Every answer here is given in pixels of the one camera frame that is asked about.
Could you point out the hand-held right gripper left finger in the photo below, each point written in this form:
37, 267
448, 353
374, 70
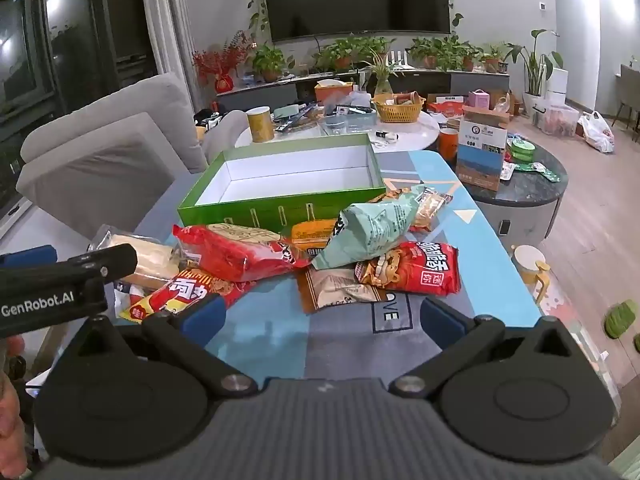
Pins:
202, 320

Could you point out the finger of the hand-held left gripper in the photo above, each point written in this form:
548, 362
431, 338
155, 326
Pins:
27, 256
107, 260

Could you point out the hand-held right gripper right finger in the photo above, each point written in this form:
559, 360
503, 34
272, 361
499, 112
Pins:
442, 320

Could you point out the red yellow striped packet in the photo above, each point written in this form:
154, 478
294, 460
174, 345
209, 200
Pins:
185, 295

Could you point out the clear bag of sliced bread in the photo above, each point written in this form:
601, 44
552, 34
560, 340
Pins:
145, 257

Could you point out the red snack packet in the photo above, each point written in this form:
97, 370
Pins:
420, 270

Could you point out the large red noodle packet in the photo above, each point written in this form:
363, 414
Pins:
235, 255

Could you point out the brown snack packet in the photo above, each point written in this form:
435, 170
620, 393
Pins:
340, 292

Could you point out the mint green chips bag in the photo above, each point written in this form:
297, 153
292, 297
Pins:
372, 232

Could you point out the clear pastry packet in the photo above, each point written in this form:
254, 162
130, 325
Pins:
430, 207

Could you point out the green cardboard box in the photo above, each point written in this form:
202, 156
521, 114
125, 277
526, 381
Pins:
240, 210

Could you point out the orange yellow biscuit packet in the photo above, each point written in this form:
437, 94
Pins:
310, 234

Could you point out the person's left hand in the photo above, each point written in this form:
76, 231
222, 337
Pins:
7, 420

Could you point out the white yellow plastic container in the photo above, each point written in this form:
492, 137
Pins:
532, 272

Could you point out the grey sofa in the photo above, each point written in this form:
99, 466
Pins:
100, 155

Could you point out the round dark side table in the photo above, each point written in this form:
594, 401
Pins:
530, 205

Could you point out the cardboard box blue label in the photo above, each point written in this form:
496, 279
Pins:
480, 160

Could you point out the dark clothes pile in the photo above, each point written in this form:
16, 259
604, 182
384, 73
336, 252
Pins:
206, 117

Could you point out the orange cup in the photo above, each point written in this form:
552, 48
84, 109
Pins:
448, 145

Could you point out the green snack packets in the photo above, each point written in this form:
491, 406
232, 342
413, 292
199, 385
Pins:
535, 169

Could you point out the green slipper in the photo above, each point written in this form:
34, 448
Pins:
636, 341
620, 319

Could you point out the round white table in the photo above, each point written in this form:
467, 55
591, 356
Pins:
415, 132

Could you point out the yellow canister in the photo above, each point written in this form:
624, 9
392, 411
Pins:
260, 125

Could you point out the yellow woven basket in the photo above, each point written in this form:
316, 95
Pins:
399, 110

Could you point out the grey blue storage tray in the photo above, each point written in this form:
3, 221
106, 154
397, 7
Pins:
357, 119

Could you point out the pink box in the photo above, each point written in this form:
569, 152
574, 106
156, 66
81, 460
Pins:
480, 100

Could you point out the dark blue long package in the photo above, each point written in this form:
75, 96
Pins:
297, 116

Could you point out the green pouch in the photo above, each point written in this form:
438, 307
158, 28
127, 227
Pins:
286, 110

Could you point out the red flower arrangement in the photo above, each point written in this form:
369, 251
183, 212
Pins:
220, 62

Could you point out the clear storage bin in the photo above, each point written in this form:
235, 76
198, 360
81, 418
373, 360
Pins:
555, 117

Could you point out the white plastic bag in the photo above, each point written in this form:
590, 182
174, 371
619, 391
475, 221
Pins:
597, 132

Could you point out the light curtain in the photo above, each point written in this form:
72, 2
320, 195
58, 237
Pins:
175, 25

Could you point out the glass vase with plant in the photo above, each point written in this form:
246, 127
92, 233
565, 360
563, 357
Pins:
382, 80

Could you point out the orange tissue box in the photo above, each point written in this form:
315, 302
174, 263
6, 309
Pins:
332, 92

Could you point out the green potted plant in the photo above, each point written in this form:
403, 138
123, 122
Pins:
442, 52
270, 62
350, 52
494, 59

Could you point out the white air purifier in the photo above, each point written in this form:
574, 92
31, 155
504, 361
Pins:
557, 85

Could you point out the white router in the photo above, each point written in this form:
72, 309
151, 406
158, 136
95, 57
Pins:
398, 58

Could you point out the tall leafy plant white pot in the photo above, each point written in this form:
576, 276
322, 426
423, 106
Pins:
535, 67

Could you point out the grey dining chair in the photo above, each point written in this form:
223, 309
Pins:
627, 95

